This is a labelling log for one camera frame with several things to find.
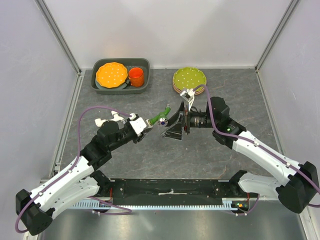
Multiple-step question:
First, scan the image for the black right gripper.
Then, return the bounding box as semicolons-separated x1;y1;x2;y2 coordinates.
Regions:
161;101;218;141

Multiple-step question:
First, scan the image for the green plastic water faucet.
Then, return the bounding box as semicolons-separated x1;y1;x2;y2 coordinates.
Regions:
149;104;171;127

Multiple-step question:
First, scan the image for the white pvc elbow fitting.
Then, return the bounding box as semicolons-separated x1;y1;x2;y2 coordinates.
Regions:
145;119;153;129

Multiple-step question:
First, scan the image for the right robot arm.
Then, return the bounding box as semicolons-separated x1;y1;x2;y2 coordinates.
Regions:
158;97;320;214

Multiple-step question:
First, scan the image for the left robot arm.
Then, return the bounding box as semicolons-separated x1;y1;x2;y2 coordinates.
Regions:
15;117;152;236

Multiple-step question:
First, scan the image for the tan bottom plate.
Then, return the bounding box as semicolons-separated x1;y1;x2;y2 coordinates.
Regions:
172;84;206;96

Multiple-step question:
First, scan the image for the pink plate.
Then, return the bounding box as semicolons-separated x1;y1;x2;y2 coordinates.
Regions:
172;82;208;95

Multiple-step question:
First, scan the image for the white pvc pipe assembly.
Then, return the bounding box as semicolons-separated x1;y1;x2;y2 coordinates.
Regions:
94;109;126;129

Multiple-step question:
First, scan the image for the green dotted plate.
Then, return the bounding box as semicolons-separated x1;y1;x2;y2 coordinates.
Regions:
172;67;207;91

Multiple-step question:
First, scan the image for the teal plate under orange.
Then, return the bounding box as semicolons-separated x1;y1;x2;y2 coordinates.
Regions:
94;79;128;91

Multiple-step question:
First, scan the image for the orange mug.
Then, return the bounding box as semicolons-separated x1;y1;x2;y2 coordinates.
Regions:
125;67;145;88

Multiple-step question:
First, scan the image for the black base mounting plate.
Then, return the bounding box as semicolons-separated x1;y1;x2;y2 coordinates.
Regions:
81;178;260;205

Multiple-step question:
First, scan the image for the orange dotted plate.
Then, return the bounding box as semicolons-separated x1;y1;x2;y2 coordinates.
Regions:
95;62;128;88

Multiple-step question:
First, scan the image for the grey plastic dish tub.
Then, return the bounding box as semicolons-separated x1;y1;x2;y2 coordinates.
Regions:
90;58;150;95

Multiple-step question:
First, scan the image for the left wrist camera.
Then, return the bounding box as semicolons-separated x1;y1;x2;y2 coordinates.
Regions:
129;113;148;137

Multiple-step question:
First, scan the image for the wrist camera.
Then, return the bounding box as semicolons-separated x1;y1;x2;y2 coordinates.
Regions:
129;113;148;137
179;88;195;111

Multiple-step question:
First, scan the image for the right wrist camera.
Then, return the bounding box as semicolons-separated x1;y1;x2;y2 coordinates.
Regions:
179;88;195;111

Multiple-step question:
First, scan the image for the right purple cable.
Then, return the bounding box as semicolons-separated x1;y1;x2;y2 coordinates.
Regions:
192;84;320;207

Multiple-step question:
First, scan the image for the purple cable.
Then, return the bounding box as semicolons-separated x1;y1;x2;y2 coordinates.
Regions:
192;84;320;207
14;105;135;232

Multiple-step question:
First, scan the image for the grey slotted cable duct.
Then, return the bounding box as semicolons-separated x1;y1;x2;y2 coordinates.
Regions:
69;199;249;211

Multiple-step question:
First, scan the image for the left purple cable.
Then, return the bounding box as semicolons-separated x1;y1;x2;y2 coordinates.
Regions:
14;105;135;232

